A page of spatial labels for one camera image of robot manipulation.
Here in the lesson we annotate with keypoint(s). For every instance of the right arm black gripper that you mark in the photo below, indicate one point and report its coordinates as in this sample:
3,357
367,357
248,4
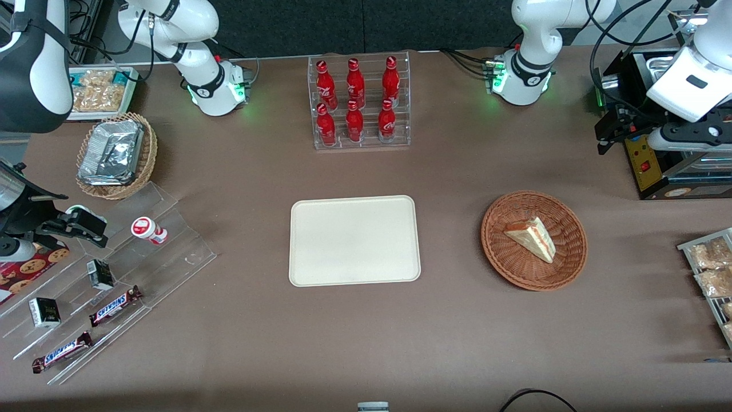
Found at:
30,219

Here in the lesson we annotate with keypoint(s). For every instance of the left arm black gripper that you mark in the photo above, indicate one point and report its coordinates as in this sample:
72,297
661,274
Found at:
628,122

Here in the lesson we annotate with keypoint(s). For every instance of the triangular sandwich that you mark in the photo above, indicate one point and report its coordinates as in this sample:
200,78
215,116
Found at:
534,237

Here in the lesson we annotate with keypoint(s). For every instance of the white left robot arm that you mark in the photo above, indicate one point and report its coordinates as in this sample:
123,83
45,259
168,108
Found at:
537,28

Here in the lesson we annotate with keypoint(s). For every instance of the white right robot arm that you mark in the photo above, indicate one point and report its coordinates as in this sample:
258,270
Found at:
194,23

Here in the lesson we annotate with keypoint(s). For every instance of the tan oval wicker basket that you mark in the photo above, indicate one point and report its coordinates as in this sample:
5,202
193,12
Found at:
147,166

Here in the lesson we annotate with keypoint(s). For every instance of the white snack tray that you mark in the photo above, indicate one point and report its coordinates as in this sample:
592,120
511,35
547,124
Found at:
97,116

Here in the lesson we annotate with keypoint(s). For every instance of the brown round wicker basket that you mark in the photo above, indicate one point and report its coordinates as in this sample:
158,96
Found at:
514,269

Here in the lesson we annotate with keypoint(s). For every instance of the tray of packaged snacks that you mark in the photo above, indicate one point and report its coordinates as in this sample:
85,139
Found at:
715,315

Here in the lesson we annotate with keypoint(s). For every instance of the cream plastic tray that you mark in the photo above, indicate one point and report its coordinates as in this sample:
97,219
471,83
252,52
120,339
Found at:
354,240

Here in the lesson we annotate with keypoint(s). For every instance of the small white bottle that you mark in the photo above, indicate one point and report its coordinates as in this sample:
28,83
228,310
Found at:
74,209

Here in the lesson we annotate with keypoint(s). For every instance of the black food warmer cabinet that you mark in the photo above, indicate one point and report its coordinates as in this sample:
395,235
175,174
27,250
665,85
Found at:
643,169

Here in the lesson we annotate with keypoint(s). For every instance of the small black carton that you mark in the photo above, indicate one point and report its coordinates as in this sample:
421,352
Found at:
46,312
100,276

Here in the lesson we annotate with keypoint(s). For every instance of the red cookie box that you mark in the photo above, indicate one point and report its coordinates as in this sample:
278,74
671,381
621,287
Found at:
31,269

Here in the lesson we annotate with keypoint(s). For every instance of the steel warmer pan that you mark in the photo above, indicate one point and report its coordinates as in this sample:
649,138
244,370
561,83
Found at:
657,66

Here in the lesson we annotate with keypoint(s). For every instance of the red white yogurt bottle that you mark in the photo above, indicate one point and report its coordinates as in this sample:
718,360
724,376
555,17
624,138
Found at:
146,229

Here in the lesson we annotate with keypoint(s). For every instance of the silver foil pack stack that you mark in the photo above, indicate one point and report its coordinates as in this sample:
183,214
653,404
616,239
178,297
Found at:
111,151

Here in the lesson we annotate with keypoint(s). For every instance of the brown Snickers bar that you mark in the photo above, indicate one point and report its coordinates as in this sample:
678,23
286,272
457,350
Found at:
114,306
62,352

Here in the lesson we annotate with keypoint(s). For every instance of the clear acrylic stepped display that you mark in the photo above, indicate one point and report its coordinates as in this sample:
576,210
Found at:
171,252

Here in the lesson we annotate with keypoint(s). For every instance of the clear bag of fried snacks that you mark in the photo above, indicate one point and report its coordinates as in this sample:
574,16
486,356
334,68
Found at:
98,77
712,254
100,98
715,283

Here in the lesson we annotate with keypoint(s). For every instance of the red cola bottle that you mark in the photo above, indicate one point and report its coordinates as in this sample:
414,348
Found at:
391,80
325,86
326,126
354,123
355,83
386,121

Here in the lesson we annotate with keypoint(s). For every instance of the clear acrylic bottle rack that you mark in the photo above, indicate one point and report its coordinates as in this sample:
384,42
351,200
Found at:
370,144

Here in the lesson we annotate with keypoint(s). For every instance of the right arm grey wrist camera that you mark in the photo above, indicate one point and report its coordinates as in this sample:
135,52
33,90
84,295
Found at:
20,252

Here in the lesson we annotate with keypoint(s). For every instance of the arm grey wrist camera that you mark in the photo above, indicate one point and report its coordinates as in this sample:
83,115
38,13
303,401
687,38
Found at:
675,144
20,252

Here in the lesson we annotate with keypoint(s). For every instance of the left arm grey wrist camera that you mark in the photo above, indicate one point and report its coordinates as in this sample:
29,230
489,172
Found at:
675,144

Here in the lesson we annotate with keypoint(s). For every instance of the grey metal bracket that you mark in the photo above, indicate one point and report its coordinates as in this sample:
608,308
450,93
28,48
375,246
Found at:
373,407

